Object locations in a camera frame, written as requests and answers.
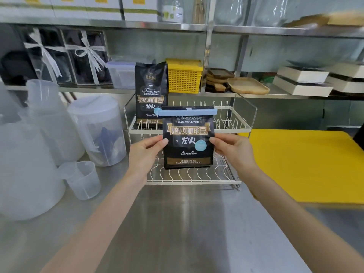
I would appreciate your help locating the person's right forearm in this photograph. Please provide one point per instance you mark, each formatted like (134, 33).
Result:
(293, 224)

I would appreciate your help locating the person's left hand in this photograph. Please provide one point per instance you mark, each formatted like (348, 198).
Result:
(142, 157)

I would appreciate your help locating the tall black coffee bag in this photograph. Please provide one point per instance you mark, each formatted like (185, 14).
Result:
(150, 93)

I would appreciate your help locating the black coffee bag with clip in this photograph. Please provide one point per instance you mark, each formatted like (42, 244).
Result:
(187, 142)

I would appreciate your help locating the light blue sealing clip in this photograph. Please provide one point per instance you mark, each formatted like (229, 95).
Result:
(186, 111)

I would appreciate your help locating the clear lidded plastic container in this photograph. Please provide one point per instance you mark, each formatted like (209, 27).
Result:
(122, 75)

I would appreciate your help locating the light wooden boards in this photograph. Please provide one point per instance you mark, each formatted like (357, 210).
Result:
(327, 19)

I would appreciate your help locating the light wooden tray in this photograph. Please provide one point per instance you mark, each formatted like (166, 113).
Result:
(248, 85)

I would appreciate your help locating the person's left thumb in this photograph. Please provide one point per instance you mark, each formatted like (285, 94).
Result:
(159, 140)

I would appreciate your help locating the yellow plastic basket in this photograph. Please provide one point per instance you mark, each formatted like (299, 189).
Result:
(184, 78)

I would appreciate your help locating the white flat box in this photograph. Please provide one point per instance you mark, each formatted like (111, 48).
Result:
(347, 76)
(301, 81)

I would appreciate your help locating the clear plastic jar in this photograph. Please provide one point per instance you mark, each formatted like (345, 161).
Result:
(175, 8)

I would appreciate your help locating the person's right thumb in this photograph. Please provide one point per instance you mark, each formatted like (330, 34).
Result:
(218, 141)

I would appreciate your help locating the stack of dark wooden trays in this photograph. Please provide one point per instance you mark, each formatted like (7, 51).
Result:
(217, 78)

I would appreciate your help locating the person's left forearm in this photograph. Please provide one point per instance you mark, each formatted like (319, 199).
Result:
(102, 224)

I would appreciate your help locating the white box yellow label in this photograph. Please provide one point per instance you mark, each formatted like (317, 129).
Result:
(103, 7)
(24, 7)
(140, 8)
(68, 7)

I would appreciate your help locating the small translucent measuring cup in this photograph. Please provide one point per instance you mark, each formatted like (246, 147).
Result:
(84, 181)

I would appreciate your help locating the translucent open plastic pitcher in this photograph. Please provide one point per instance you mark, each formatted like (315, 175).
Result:
(54, 122)

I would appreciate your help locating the person's right hand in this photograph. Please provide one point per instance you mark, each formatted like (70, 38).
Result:
(234, 152)

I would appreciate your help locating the stainless steel shelf unit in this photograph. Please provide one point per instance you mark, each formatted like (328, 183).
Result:
(221, 29)

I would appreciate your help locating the large translucent plastic pitcher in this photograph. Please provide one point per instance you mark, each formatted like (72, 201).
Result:
(25, 173)

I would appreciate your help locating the yellow cutting mat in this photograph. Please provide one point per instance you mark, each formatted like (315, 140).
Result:
(307, 164)

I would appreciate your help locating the black gift box white ribbon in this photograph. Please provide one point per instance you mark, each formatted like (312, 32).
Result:
(45, 56)
(85, 58)

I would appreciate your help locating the clear plastic bag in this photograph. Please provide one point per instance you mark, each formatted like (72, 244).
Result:
(270, 9)
(230, 9)

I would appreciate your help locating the translucent lidded plastic pitcher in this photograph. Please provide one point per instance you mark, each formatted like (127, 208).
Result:
(99, 130)

